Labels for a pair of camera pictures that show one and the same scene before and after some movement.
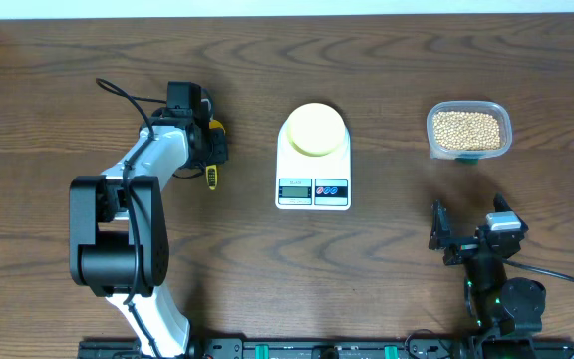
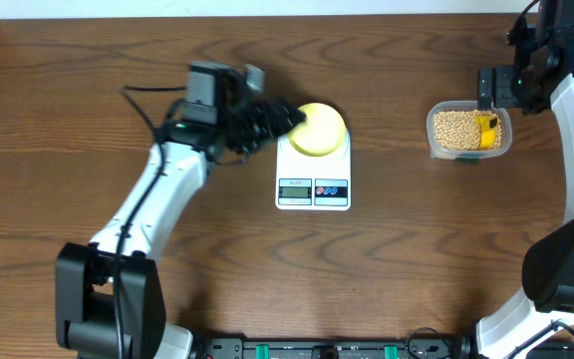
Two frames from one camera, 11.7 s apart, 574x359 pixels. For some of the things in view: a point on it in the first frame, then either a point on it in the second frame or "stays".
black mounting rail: (326, 348) stays
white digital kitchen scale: (313, 182) stays
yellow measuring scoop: (212, 170) -> (487, 125)
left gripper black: (220, 154) -> (277, 122)
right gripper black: (461, 247) -> (502, 96)
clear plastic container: (468, 130) stays
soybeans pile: (466, 131) stays
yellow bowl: (316, 129) stays
